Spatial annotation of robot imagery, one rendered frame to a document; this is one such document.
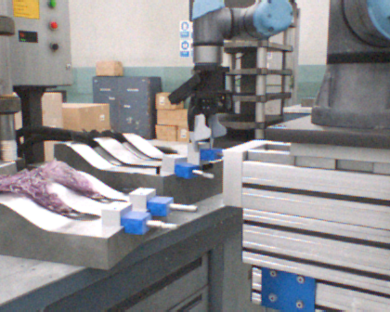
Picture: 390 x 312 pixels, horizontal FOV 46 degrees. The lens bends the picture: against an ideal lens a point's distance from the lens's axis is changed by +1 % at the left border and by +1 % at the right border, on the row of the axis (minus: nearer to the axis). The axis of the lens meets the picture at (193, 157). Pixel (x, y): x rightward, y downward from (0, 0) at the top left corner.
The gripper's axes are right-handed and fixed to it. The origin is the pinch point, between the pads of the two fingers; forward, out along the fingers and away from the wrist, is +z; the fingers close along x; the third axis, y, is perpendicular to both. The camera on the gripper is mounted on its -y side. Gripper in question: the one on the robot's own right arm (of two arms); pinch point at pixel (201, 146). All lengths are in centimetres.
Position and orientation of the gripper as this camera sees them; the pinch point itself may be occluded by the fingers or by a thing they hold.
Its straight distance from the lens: 114.8
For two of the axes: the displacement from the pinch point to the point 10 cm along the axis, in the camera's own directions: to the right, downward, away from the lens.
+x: 5.8, -1.4, 8.0
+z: 0.0, 9.9, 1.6
